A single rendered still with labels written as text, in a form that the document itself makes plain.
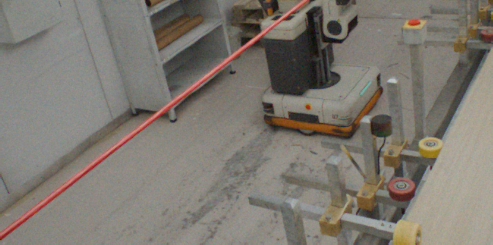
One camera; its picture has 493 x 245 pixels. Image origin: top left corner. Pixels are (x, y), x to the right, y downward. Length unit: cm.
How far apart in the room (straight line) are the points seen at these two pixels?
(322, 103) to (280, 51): 43
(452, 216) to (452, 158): 29
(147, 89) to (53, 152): 84
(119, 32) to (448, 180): 302
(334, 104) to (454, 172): 184
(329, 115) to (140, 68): 153
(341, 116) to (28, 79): 209
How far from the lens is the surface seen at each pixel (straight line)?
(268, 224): 316
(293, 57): 362
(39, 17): 374
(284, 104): 379
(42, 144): 414
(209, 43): 501
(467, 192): 181
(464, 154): 197
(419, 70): 221
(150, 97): 442
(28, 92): 401
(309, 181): 195
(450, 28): 317
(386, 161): 205
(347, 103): 362
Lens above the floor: 200
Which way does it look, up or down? 24 degrees down
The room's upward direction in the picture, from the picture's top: 12 degrees counter-clockwise
